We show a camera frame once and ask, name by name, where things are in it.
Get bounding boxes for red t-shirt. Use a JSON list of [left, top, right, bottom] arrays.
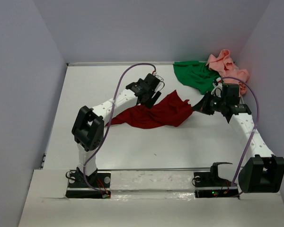
[[111, 90, 193, 129]]

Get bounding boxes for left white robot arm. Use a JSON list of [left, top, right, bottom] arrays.
[[71, 73, 163, 184]]

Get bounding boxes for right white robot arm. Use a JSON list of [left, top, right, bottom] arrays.
[[192, 83, 284, 193]]

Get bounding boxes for green t-shirt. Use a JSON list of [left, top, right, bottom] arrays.
[[173, 61, 220, 95]]

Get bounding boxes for pink t-shirt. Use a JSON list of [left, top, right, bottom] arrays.
[[206, 49, 250, 83]]

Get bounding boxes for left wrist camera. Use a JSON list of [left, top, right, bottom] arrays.
[[154, 73, 165, 91]]

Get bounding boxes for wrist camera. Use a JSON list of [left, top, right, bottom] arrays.
[[154, 73, 165, 91], [211, 78, 222, 97]]

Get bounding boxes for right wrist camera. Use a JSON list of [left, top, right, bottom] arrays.
[[211, 78, 222, 97]]

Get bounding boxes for metal rail back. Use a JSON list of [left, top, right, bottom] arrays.
[[66, 61, 174, 67]]

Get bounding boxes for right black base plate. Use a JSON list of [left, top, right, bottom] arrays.
[[192, 172, 239, 199]]

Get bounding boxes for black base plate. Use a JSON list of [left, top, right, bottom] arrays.
[[65, 170, 111, 199], [192, 172, 239, 199]]

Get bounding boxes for metal rail front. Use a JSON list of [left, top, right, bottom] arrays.
[[98, 167, 210, 171]]

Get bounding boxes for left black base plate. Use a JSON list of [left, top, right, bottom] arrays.
[[65, 170, 111, 199]]

